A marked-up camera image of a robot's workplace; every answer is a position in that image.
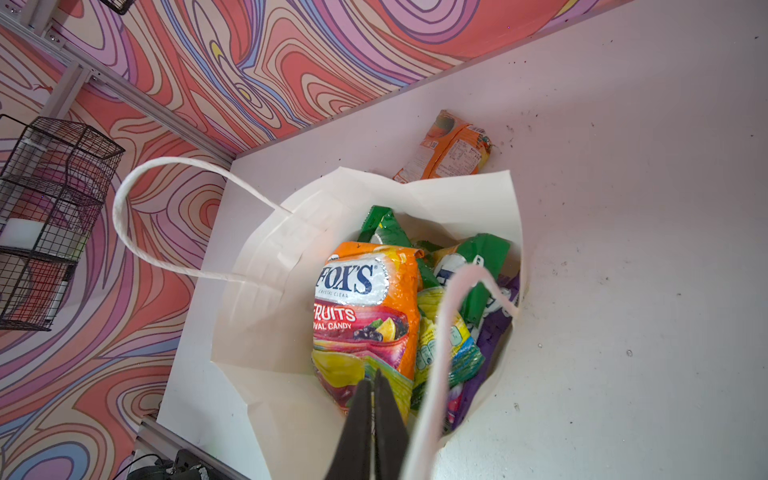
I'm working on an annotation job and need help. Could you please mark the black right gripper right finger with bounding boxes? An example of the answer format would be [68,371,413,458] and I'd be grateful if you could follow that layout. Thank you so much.
[373,371,409,480]

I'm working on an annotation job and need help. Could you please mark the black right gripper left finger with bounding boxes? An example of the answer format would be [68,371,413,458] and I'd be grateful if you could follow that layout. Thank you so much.
[325,379,373,480]

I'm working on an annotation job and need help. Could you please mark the orange fruits candy bag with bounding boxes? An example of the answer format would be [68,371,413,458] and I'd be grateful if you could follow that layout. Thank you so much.
[311,242,423,420]

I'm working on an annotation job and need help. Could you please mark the purple berries candy bag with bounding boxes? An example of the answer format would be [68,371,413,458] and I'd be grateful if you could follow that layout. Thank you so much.
[445,297,513,433]

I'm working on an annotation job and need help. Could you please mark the white floral paper bag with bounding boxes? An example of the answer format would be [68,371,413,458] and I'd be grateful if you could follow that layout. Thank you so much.
[112,157,526,480]

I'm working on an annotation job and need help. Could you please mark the black wire basket left wall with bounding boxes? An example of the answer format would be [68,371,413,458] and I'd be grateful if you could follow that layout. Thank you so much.
[1,116,125,331]

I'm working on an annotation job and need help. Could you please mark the black wire basket wall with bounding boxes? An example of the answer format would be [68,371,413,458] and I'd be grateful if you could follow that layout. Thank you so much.
[100,0,136,16]
[1,116,125,331]

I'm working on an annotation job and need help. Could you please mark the black wire basket back wall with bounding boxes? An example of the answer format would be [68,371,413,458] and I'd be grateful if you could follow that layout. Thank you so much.
[100,0,136,16]

